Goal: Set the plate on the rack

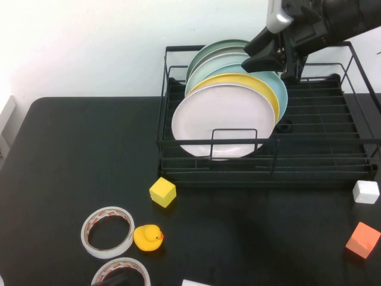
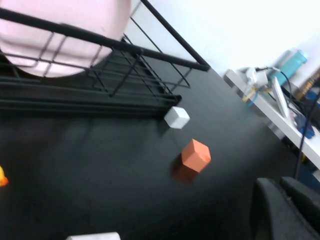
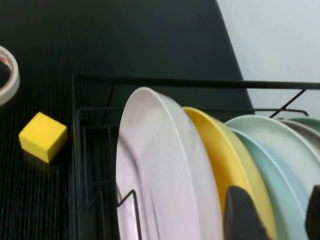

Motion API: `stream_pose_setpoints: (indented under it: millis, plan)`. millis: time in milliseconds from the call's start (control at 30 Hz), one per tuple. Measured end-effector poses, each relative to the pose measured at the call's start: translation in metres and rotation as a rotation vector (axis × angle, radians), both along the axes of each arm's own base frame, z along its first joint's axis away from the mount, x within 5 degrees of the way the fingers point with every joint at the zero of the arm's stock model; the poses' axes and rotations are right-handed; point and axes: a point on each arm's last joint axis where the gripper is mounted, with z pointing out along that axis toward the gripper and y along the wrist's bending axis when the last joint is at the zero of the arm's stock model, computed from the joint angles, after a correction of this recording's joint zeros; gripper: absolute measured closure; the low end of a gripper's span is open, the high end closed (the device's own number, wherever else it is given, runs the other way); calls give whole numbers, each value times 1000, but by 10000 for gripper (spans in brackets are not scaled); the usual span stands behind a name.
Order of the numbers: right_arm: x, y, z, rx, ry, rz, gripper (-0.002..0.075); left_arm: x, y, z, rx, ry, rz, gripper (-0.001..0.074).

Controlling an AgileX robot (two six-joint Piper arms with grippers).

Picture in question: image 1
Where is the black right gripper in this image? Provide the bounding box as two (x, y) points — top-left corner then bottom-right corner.
(241, 5), (331, 80)

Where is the pink round plate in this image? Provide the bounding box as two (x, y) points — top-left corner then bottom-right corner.
(171, 83), (276, 161)

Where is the yellow round plate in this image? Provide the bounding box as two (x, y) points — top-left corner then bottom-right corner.
(190, 73), (282, 125)

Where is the light blue round plate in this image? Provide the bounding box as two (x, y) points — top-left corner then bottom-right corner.
(205, 63), (289, 120)

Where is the grey round plate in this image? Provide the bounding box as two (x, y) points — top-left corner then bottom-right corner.
(189, 46), (248, 78)

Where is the dark green round plate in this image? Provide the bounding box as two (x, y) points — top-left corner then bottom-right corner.
(186, 39), (251, 81)

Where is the pale mint round plate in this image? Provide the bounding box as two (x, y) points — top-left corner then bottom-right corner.
(184, 52), (248, 96)

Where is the white foam cube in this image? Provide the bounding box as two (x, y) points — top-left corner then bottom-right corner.
(352, 180), (380, 205)

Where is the yellow foam cube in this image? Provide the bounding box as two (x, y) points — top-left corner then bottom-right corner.
(148, 176), (177, 209)

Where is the orange foam cube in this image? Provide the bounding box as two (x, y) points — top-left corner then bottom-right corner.
(345, 222), (381, 260)

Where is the yellow rubber duck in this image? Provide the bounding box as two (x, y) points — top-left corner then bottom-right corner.
(133, 224), (165, 253)

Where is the white paper sheet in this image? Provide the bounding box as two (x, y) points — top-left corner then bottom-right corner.
(181, 278), (214, 286)

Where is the white tape roll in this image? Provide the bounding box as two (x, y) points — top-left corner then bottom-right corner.
(80, 206), (135, 259)
(90, 257), (151, 286)

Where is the black wire dish rack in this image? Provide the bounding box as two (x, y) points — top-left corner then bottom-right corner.
(157, 41), (381, 187)

